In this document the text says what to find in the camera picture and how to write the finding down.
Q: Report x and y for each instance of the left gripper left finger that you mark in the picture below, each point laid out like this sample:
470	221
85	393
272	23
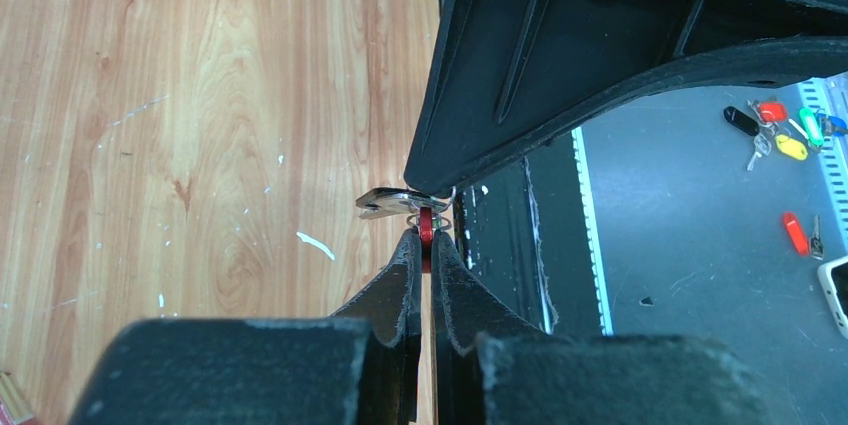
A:
358	365

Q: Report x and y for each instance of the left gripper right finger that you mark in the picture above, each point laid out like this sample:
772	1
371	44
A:
494	367

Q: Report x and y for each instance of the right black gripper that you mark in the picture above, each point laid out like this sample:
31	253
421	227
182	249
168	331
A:
510	75

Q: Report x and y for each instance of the red carabiner keyring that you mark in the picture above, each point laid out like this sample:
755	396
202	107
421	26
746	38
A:
427	221

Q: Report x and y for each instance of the bunch of tagged keys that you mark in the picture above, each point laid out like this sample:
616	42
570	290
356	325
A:
772	127

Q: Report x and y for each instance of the red tagged key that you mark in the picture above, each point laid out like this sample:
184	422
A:
805	245

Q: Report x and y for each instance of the white slotted cable duct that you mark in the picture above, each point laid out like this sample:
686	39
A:
832	159

